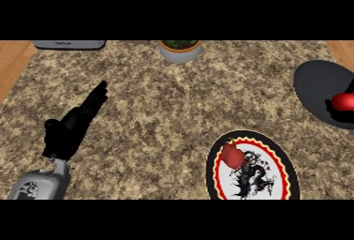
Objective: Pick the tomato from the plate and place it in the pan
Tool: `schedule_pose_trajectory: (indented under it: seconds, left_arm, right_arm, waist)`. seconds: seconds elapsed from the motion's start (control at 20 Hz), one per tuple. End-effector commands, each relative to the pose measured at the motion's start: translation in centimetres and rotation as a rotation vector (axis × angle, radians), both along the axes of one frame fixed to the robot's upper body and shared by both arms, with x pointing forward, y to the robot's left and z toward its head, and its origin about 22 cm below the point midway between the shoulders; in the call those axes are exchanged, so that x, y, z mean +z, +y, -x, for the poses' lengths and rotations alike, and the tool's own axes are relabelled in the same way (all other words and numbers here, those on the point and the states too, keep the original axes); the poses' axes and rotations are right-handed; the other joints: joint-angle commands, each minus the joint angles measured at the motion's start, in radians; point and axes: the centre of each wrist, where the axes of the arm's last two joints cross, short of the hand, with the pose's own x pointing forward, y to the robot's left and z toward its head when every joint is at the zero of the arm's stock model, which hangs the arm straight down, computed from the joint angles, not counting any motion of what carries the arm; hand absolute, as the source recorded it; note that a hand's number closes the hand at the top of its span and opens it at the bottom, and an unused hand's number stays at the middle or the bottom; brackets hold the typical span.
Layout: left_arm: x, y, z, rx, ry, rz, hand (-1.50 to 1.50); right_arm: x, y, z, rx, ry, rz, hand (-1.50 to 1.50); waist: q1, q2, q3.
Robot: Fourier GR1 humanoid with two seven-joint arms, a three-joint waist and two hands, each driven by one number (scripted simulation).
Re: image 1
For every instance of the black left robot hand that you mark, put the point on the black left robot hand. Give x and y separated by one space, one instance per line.
74 125

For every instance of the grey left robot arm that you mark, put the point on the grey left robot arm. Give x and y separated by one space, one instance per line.
44 184

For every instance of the red tomato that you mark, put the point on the red tomato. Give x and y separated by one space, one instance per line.
232 156

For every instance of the dragon print plate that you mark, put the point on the dragon print plate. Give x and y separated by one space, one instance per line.
259 187

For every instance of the dark grey pan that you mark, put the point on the dark grey pan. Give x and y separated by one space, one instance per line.
316 84

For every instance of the grey appliance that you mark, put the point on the grey appliance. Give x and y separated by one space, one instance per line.
70 44

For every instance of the grey pot with green plant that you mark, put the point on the grey pot with green plant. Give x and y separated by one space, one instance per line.
181 53

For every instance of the red round fruit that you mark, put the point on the red round fruit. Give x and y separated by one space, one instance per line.
344 102

